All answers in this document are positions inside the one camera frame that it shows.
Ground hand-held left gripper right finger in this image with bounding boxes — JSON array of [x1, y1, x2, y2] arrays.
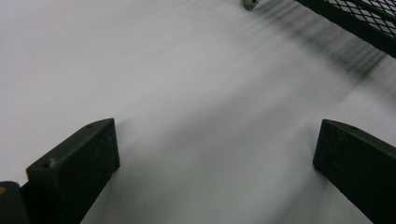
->
[[312, 119, 396, 224]]

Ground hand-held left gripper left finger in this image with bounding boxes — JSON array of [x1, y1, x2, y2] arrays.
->
[[20, 118, 121, 224]]

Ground black metal mesh basket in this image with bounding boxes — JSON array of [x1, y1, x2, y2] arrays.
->
[[293, 0, 396, 59]]

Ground small grey object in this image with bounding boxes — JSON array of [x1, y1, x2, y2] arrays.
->
[[242, 0, 260, 11]]

